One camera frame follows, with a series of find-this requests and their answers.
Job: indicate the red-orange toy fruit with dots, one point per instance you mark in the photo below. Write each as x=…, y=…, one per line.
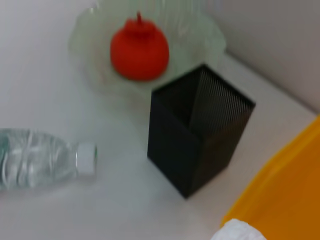
x=140, y=52

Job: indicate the clear green-label water bottle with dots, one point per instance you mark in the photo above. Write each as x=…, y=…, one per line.
x=37, y=160

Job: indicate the yellow plastic bin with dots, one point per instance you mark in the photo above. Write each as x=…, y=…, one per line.
x=287, y=190

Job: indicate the clear wavy glass fruit plate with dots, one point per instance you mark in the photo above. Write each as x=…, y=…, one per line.
x=195, y=37

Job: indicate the white paper ball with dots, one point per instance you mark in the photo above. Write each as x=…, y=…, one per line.
x=237, y=231

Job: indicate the black mesh pen holder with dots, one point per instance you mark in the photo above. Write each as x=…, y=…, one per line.
x=180, y=150

